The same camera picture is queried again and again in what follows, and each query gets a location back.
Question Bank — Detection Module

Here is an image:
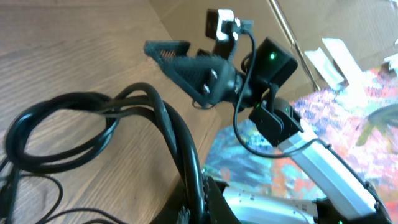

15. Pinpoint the colourful painted floor cloth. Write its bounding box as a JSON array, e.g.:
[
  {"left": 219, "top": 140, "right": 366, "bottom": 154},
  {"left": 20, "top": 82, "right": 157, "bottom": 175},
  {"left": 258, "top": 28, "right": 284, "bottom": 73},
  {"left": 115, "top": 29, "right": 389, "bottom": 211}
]
[{"left": 204, "top": 68, "right": 397, "bottom": 215}]

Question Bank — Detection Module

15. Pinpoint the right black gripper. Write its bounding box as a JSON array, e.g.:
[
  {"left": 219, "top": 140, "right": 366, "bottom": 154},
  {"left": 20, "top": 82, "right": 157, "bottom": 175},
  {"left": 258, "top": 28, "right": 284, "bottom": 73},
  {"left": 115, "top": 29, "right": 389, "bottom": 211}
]
[{"left": 144, "top": 40, "right": 245, "bottom": 106}]

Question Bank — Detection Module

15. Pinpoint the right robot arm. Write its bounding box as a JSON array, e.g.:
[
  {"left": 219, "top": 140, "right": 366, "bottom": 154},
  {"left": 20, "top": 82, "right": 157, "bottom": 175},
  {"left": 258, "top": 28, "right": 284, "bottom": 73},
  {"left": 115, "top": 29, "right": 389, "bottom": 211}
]
[{"left": 144, "top": 38, "right": 391, "bottom": 223}]

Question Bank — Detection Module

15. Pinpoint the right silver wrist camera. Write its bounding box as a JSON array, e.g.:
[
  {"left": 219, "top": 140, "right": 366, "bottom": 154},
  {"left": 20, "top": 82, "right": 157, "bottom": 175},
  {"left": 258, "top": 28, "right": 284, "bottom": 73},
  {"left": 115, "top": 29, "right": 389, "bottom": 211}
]
[{"left": 205, "top": 9, "right": 254, "bottom": 61}]

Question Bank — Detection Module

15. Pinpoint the thick black USB cable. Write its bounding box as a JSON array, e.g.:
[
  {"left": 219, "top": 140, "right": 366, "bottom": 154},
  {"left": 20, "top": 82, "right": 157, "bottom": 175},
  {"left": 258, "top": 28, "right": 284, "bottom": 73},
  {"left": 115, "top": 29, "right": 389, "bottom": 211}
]
[{"left": 3, "top": 82, "right": 206, "bottom": 224}]

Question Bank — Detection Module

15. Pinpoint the thin black cable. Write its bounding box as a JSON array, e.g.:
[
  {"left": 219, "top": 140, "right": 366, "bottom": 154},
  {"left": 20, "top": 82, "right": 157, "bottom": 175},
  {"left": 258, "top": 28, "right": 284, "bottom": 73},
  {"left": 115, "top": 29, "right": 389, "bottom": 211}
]
[{"left": 0, "top": 158, "right": 128, "bottom": 224}]

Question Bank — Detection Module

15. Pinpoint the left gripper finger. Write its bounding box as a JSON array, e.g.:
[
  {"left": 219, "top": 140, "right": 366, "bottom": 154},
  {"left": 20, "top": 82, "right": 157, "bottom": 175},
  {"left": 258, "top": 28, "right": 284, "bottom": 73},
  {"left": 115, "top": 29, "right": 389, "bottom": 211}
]
[{"left": 150, "top": 177, "right": 241, "bottom": 224}]

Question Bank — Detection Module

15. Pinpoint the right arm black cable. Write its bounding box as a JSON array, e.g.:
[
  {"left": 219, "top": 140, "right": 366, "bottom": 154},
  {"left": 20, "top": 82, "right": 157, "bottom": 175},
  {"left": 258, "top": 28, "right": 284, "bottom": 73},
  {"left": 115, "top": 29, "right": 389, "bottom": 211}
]
[{"left": 232, "top": 29, "right": 330, "bottom": 159}]

